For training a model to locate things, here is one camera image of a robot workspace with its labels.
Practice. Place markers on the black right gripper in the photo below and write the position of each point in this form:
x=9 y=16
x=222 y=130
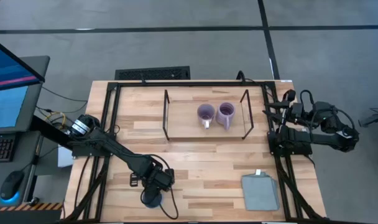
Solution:
x=294 y=114

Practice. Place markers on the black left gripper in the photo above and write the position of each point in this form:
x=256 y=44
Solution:
x=159 y=179

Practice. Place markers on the blue-grey mug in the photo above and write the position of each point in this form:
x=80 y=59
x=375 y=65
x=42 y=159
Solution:
x=156 y=205

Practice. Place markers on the ribbed purple mug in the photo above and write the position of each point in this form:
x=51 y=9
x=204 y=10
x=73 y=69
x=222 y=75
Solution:
x=227 y=109

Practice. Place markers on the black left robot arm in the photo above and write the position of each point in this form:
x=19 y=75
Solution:
x=114 y=147

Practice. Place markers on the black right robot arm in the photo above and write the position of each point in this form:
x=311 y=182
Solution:
x=316 y=138

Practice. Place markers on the folded grey cloth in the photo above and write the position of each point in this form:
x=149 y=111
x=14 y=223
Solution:
x=260 y=193

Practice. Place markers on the white box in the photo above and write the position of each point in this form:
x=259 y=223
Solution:
x=64 y=157

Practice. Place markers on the black floor vent grille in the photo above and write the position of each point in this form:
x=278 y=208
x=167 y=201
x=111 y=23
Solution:
x=151 y=74

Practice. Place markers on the black desk support bar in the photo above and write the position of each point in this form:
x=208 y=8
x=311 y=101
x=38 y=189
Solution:
x=49 y=130

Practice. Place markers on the grey desk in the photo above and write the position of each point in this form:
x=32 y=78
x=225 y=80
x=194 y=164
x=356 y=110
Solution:
x=24 y=149

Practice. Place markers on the black computer mouse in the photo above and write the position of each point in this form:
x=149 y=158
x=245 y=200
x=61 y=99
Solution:
x=11 y=185

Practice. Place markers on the black keyboard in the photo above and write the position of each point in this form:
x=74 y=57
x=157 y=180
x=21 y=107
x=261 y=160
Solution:
x=2 y=147

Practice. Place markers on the grey-framed computer monitor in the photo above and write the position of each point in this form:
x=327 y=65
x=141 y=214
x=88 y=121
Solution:
x=8 y=109

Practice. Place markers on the black-framed computer monitor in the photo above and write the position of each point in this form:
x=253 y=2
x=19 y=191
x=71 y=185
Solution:
x=8 y=71

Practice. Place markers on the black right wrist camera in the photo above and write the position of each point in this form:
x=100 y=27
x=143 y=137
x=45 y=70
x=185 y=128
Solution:
x=289 y=95

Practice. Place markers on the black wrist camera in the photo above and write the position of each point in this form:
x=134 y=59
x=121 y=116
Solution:
x=289 y=95
x=134 y=180

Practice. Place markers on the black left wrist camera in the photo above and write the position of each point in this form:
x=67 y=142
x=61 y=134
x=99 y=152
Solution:
x=134 y=180

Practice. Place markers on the black metal table frame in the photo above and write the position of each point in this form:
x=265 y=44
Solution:
x=192 y=84

